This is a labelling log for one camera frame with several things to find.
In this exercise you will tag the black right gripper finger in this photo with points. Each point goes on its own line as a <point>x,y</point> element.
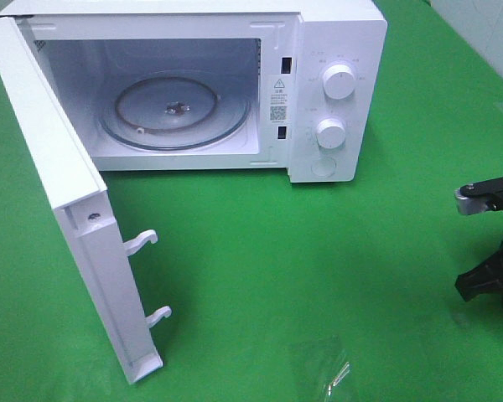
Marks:
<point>485,278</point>

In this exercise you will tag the round white door button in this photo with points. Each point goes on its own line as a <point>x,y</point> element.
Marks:
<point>324,167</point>

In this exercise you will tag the white microwave door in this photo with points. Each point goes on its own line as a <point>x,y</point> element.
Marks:
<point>78,197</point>

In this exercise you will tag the lower white microwave knob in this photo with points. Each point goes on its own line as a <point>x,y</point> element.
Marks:
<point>331,133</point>

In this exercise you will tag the white microwave knob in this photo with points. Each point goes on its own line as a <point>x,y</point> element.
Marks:
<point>338,81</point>
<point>331,133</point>

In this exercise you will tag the green table cloth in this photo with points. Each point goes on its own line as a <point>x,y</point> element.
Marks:
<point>274,285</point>

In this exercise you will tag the upper white microwave knob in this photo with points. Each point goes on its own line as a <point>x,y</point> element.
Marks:
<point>338,81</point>

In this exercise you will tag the white microwave oven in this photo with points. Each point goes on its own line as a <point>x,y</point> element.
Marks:
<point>88,50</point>

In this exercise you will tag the glass microwave turntable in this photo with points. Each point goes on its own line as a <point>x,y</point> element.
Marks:
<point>177,110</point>

